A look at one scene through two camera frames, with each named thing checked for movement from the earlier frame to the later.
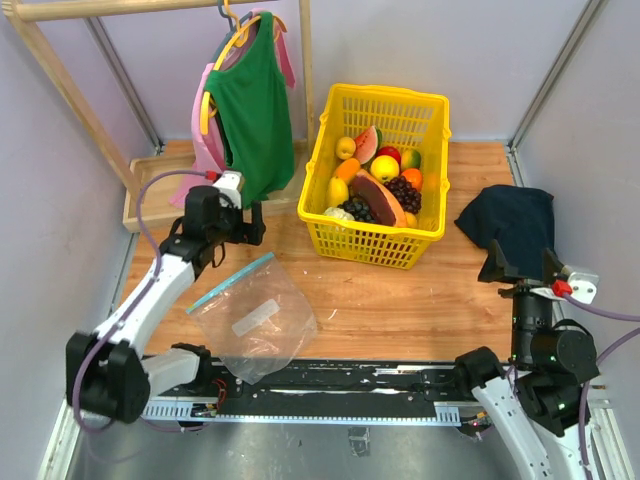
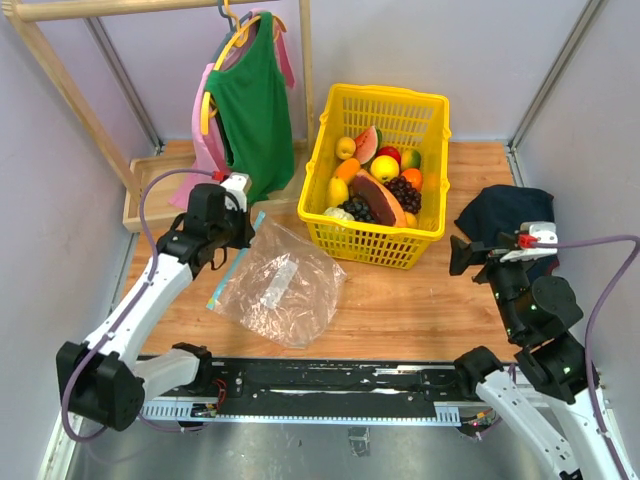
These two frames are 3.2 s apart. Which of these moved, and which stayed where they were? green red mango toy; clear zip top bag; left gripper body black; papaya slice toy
Moved: clear zip top bag
Stayed: green red mango toy; papaya slice toy; left gripper body black
